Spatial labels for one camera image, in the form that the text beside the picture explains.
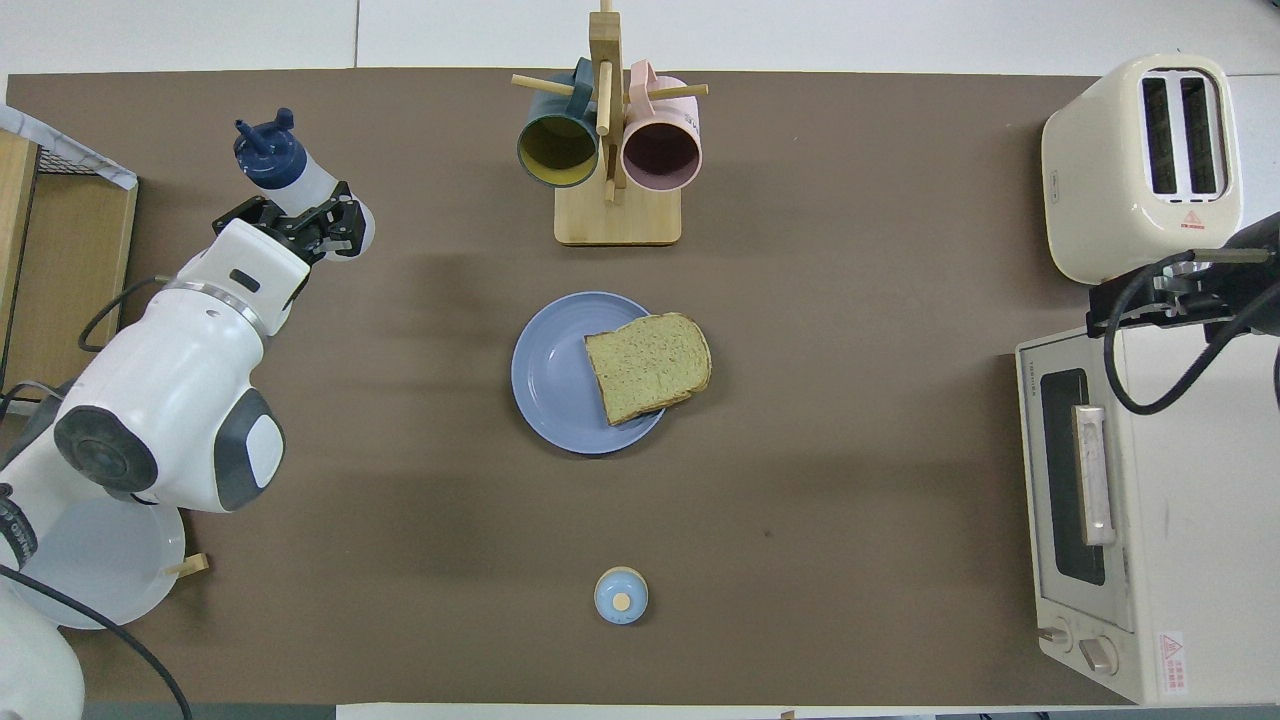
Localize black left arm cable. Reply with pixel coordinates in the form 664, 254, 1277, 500
0, 275, 191, 720

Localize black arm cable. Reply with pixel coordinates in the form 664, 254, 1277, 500
0, 275, 191, 720
1103, 250, 1280, 416

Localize brown table mat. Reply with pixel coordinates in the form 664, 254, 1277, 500
0, 68, 1231, 706

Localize cream two-slot toaster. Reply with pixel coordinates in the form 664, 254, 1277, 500
1041, 53, 1244, 286

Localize translucent bottle navy cap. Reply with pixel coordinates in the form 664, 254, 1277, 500
233, 107, 377, 261

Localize slice of toast bread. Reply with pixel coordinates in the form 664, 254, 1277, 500
584, 312, 713, 426

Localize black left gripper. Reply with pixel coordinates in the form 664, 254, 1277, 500
212, 182, 366, 266

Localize wooden mug tree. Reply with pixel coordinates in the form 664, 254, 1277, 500
511, 0, 709, 247

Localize grey round plate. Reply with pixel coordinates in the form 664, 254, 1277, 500
20, 500, 187, 631

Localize wooden shelf with wire basket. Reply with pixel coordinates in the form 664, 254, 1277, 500
0, 130, 139, 401

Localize dark teal mug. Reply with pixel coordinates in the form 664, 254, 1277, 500
516, 57, 601, 189

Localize blue round plate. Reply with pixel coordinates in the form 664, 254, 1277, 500
511, 291, 675, 456

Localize pink ribbed mug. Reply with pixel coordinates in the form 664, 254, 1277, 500
620, 60, 704, 193

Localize white toaster oven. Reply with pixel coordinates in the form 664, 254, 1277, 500
1015, 318, 1280, 705

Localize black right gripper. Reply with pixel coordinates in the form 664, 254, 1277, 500
1087, 212, 1280, 336

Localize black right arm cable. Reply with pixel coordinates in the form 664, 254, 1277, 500
1103, 250, 1280, 416

